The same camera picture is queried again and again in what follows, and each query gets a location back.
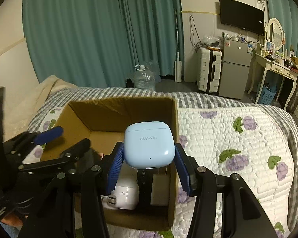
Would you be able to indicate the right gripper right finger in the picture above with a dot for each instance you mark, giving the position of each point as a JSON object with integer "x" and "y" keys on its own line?
{"x": 199, "y": 182}

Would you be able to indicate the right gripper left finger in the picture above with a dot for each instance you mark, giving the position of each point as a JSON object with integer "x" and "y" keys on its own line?
{"x": 99, "y": 180}

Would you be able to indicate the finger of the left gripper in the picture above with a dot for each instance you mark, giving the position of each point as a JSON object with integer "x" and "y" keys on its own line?
{"x": 77, "y": 151}
{"x": 47, "y": 136}

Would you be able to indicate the light blue earbuds case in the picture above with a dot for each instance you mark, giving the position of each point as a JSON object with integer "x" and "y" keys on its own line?
{"x": 148, "y": 145}

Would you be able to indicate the grey power charger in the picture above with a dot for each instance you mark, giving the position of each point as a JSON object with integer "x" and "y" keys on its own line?
{"x": 160, "y": 188}

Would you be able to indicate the person's left hand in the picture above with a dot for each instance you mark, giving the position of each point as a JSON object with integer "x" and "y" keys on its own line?
{"x": 14, "y": 219}

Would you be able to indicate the white round device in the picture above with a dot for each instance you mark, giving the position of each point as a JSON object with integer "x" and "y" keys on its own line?
{"x": 126, "y": 193}

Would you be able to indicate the beige pillow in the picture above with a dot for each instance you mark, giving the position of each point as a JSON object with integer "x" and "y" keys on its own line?
{"x": 19, "y": 112}

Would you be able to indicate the brown cardboard box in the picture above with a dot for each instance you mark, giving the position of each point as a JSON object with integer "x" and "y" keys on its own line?
{"x": 103, "y": 122}

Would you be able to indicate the floral white quilt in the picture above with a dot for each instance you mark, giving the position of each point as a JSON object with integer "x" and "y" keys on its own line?
{"x": 259, "y": 142}

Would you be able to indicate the clear water jug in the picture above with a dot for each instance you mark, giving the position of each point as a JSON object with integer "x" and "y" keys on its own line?
{"x": 143, "y": 78}

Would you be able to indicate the blue laundry basket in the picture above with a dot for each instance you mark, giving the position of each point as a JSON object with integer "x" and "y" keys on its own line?
{"x": 268, "y": 93}

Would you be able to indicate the white flat mop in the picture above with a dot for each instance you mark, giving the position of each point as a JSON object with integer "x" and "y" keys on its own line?
{"x": 177, "y": 63}

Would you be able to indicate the green curtain left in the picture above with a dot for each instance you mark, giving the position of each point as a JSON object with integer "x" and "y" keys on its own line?
{"x": 98, "y": 43}

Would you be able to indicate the green curtain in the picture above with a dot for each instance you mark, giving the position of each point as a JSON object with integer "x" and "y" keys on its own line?
{"x": 286, "y": 11}
{"x": 98, "y": 43}

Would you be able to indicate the white suitcase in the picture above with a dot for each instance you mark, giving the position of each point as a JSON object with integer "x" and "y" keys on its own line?
{"x": 209, "y": 70}

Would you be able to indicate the dark suitcase by wardrobe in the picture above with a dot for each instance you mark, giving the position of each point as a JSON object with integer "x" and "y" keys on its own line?
{"x": 293, "y": 103}

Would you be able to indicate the silver mini fridge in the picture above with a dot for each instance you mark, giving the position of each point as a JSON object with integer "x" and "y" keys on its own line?
{"x": 236, "y": 58}

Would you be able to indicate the white dressing table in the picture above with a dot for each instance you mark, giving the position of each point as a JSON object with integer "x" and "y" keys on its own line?
{"x": 272, "y": 71}

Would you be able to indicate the oval vanity mirror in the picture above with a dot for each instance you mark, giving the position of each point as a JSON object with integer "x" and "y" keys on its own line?
{"x": 275, "y": 34}

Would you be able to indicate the green curtain right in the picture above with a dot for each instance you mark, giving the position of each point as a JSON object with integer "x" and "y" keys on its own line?
{"x": 286, "y": 11}

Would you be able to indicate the black wall television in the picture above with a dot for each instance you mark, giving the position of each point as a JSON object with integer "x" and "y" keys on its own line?
{"x": 242, "y": 16}

